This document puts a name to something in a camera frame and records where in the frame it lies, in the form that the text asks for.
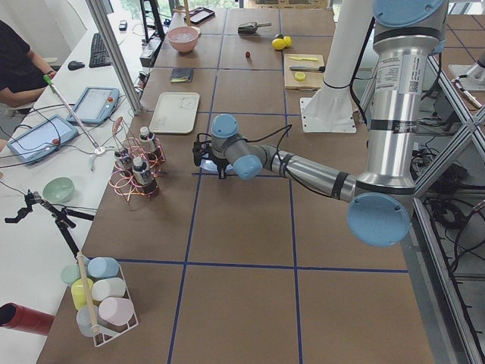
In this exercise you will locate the teach pendant far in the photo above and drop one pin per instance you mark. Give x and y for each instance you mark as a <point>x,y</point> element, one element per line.
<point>96,104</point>

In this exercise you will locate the black computer mouse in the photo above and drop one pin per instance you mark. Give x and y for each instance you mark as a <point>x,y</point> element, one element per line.
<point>75,65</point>

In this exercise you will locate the teach pendant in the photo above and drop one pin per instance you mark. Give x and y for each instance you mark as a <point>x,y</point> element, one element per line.
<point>42,139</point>
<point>96,104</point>

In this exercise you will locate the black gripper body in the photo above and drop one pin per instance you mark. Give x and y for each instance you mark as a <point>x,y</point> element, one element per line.
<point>220,164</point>

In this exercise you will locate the blue round plate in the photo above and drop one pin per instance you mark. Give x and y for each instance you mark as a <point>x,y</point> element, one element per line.
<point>210,166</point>

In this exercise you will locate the cream bear tray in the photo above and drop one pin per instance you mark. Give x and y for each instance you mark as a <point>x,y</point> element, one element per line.
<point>175,112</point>

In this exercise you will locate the dark drink bottle middle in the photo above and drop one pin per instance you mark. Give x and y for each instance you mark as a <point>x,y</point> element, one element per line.
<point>124,161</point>

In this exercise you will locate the pink bowl with ice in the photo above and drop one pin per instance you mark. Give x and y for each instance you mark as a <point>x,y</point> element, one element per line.
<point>184,39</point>

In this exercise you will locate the seated person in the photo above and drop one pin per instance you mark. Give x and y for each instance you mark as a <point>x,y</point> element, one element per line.
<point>22,70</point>

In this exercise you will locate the white wire cup rack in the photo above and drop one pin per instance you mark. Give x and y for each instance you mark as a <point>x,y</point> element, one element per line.
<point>88,320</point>

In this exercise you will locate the aluminium frame post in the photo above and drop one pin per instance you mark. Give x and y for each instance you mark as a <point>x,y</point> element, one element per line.
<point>107,34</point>

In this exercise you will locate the white plastic cup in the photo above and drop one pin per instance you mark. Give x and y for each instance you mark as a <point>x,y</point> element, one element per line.
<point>109,287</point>

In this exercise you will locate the yellow plastic cup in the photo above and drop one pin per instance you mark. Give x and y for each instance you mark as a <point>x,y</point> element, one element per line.
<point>78,294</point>

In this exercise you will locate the wooden cutting board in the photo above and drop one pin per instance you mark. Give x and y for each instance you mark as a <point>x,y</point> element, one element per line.
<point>312,81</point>

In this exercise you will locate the yellow plastic knife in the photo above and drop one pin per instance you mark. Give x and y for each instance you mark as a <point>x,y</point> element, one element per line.
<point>295,58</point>

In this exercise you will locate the dark drink bottle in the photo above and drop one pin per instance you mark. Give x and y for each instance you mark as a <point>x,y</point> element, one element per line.
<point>148,142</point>
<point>124,161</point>
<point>144,177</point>

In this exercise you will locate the blue plastic cup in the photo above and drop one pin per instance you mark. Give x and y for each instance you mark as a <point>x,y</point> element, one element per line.
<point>103,267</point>

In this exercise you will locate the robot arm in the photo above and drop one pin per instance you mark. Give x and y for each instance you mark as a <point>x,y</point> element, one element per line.
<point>404,34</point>

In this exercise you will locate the copper wire bottle rack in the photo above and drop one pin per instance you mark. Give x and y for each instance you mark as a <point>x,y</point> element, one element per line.
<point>124,138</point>

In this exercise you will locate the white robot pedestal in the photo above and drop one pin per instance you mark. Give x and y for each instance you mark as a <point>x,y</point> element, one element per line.
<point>330,109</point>

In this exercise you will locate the yellow lemon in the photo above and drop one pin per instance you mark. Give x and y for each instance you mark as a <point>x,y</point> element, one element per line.
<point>288,41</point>
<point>279,44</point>

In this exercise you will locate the dark drink bottle front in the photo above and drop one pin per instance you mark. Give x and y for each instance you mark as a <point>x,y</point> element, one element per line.
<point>144,177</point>

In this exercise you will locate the pink plastic cup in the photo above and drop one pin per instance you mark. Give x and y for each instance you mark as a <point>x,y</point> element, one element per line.
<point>116,310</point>

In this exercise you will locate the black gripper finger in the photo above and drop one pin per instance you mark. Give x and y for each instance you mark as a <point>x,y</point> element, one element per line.
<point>221,172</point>

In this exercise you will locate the red cylinder tube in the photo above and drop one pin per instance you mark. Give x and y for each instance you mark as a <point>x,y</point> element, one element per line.
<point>21,318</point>

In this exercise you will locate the dark drink bottle back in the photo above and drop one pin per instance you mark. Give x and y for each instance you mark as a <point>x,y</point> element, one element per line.
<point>148,142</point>

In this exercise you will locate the grey folded cloth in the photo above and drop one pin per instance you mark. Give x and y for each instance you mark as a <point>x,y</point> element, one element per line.
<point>181,75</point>

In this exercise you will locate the black keyboard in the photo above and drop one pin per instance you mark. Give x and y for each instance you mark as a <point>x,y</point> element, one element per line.
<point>99,56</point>

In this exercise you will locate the half lemon slice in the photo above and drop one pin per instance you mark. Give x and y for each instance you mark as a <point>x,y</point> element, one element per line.
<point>300,76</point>

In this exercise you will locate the steel ice scoop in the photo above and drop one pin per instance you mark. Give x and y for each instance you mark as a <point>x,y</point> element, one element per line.
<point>251,28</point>

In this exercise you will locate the teach pendant near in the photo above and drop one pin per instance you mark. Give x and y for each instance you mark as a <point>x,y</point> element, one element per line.
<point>42,139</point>

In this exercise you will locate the mint green bowl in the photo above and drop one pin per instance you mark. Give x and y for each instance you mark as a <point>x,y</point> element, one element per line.
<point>59,190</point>

